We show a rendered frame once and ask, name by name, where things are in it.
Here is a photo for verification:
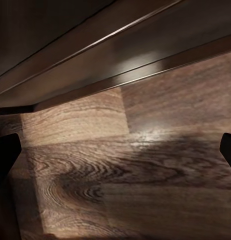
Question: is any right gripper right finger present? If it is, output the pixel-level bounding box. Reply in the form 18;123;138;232
219;133;231;167

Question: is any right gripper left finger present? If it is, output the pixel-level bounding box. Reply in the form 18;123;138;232
0;133;22;186

